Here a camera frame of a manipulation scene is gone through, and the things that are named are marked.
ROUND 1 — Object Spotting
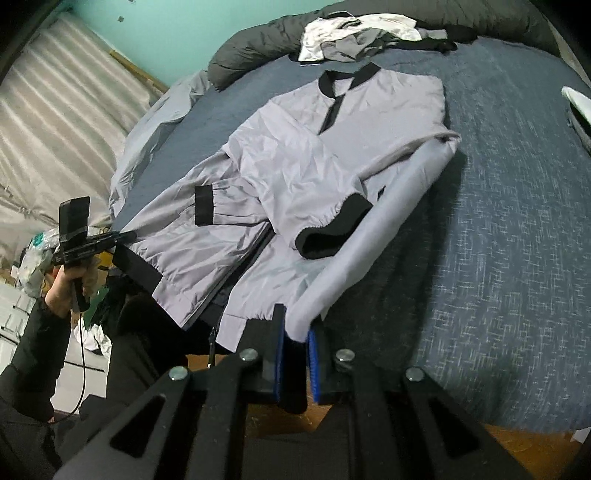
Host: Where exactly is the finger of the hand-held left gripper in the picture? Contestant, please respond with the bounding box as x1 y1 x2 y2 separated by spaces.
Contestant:
96 230 139 248

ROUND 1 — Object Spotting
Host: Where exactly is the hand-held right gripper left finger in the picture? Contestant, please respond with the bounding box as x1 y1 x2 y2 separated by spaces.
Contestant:
55 304 289 480

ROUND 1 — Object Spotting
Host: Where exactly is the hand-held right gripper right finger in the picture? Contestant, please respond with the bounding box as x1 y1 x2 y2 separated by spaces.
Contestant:
307 328 536 480

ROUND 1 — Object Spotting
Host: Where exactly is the light grey jacket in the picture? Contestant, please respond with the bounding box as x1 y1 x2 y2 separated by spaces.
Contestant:
111 64 463 414

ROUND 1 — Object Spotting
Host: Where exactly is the person's left forearm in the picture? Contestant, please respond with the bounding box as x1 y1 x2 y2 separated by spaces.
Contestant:
0 298 77 480

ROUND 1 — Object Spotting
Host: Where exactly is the person's left hand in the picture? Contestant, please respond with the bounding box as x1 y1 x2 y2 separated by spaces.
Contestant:
43 264 101 318

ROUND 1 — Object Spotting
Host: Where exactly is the crumpled plastic bag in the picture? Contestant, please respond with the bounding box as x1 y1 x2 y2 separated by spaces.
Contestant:
17 230 62 302

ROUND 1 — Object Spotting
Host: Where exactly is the beige curtain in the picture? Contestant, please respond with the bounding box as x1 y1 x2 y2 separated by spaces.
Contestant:
0 11 170 234

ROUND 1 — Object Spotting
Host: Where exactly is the white storage box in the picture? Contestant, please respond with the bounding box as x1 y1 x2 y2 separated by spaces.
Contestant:
0 282 35 344

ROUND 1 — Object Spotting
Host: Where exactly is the light grey pillow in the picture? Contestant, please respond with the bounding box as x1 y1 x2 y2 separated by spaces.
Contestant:
108 69 216 219

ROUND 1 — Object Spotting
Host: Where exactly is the dark grey duvet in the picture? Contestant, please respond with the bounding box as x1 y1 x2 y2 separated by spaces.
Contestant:
208 0 562 91

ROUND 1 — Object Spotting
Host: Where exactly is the white garment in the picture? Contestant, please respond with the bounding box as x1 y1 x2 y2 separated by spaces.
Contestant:
298 14 424 64

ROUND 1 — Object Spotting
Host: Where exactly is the dark grey garment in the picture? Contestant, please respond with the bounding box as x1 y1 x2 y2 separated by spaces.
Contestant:
321 28 449 62

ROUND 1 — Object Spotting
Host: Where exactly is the folded grey garment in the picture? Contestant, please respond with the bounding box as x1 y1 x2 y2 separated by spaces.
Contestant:
566 108 591 154

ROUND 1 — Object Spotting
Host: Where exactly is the black garment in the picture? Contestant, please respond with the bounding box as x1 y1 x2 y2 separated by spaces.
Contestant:
416 25 479 54

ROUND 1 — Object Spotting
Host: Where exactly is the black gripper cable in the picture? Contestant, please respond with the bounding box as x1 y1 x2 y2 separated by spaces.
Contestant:
46 313 89 426

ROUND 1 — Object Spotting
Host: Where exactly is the wooden frame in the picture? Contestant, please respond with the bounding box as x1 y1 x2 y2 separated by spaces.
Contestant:
108 50 171 93

